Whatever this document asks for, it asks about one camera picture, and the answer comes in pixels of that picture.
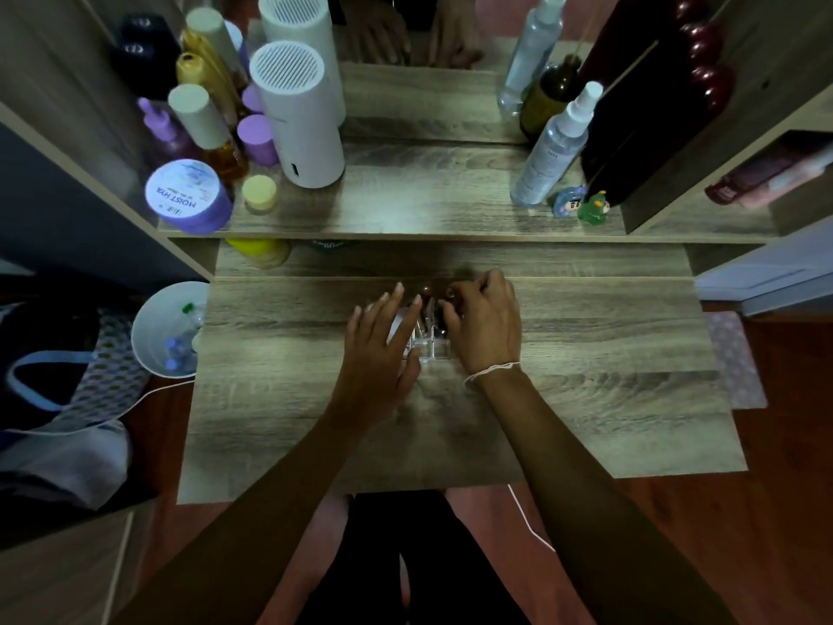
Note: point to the person's right thumb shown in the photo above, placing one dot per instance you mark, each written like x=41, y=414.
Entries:
x=449, y=322

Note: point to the dark green diffuser bottle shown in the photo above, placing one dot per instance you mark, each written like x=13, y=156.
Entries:
x=550, y=97

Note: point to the person's left hand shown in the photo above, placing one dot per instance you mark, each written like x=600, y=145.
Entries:
x=374, y=370

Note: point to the purple dropper bottle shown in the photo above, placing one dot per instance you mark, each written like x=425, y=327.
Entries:
x=164, y=133

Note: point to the small blue figurine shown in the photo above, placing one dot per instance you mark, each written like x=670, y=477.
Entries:
x=569, y=201

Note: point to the dark lipstick tube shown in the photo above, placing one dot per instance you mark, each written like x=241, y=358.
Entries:
x=449, y=295
x=426, y=293

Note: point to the dark green jar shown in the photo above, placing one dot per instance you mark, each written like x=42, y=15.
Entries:
x=332, y=244

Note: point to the dark round jar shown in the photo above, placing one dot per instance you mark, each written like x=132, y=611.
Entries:
x=140, y=55

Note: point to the white drawer box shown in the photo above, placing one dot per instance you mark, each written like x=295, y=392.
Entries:
x=768, y=273

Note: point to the patterned pink mat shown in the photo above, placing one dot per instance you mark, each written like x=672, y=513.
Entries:
x=738, y=361

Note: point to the wooden vanity desk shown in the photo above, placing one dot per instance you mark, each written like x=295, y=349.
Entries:
x=586, y=357

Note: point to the person's black trousers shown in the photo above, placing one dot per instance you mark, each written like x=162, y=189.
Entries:
x=416, y=566

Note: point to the amber bottle with pale cap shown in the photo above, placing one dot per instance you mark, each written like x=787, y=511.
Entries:
x=208, y=126

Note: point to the small yellow lidded jar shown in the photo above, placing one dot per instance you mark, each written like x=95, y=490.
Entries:
x=260, y=193

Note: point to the purple lidded cream jar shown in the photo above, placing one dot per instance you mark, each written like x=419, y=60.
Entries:
x=189, y=196

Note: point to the grey cloth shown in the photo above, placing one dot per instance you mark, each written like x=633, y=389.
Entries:
x=65, y=462

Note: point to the clear bottle with blue cap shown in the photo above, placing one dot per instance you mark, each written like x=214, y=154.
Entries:
x=177, y=344

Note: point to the white round bin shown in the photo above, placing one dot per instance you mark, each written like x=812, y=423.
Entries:
x=162, y=325

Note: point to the small green figurine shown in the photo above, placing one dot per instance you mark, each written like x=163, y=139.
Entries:
x=593, y=208

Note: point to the white cylindrical humidifier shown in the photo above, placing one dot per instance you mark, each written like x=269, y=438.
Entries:
x=300, y=117

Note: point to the clear spray bottle white nozzle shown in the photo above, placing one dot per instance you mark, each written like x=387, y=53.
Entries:
x=555, y=149

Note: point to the person's left middle finger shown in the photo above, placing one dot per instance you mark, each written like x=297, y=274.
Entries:
x=395, y=305

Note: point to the person's left thumb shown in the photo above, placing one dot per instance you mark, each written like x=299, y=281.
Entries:
x=412, y=377

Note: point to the person's right hand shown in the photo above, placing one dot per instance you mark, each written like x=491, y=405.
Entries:
x=488, y=338

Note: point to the person's right forearm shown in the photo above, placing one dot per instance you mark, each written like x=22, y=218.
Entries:
x=586, y=507

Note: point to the mirror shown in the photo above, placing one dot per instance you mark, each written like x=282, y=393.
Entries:
x=423, y=91

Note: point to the person's left little finger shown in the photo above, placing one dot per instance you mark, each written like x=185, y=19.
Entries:
x=353, y=324

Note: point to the clear acrylic lipstick organizer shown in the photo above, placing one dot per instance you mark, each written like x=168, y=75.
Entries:
x=429, y=341

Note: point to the purple capped bottle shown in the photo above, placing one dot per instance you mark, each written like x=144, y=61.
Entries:
x=258, y=139

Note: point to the person's left forearm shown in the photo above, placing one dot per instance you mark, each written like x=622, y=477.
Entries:
x=260, y=520

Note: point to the golden yellow bottle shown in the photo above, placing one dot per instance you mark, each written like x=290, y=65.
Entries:
x=203, y=81

